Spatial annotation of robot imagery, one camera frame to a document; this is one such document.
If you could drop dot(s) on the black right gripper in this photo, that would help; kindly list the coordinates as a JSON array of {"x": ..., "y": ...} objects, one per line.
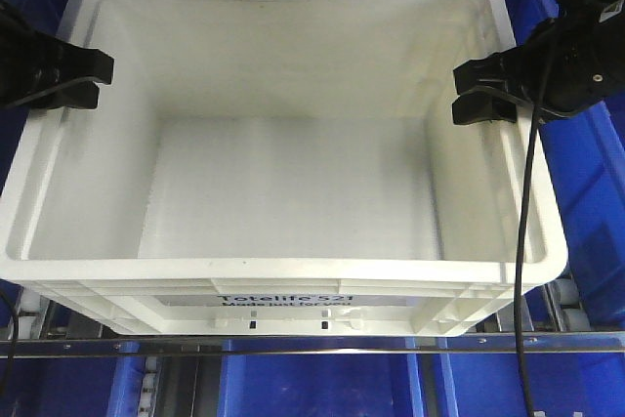
[{"x": 569, "y": 63}]

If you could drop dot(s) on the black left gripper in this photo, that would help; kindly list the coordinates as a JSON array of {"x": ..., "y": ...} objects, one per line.
[{"x": 27, "y": 76}]

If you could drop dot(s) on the white plastic tote bin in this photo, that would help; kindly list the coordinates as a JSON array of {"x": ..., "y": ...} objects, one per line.
[{"x": 272, "y": 167}]

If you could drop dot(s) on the blue bin far right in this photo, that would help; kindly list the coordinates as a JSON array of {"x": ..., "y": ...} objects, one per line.
[{"x": 586, "y": 159}]

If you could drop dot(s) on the blue bin below right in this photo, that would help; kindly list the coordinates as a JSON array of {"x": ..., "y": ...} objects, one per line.
[{"x": 579, "y": 374}]

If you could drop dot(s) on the blue bin below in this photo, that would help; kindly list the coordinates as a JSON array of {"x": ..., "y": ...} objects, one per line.
[
  {"x": 320, "y": 385},
  {"x": 76, "y": 386},
  {"x": 579, "y": 374}
]

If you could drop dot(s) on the blue bin below left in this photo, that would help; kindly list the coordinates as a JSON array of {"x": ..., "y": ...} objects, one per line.
[{"x": 76, "y": 386}]

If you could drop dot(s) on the blue bin below centre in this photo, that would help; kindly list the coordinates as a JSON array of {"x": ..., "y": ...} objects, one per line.
[{"x": 320, "y": 385}]

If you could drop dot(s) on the right white roller track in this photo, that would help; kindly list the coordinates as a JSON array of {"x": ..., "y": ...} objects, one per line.
[{"x": 564, "y": 306}]

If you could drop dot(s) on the white roller track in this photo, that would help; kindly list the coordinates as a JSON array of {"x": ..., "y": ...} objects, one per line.
[
  {"x": 564, "y": 306},
  {"x": 33, "y": 314}
]

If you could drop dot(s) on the left white roller track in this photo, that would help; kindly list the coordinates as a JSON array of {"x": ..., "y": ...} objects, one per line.
[{"x": 33, "y": 314}]

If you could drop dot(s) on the metal shelf front rail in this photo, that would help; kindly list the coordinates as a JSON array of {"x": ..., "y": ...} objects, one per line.
[{"x": 312, "y": 345}]

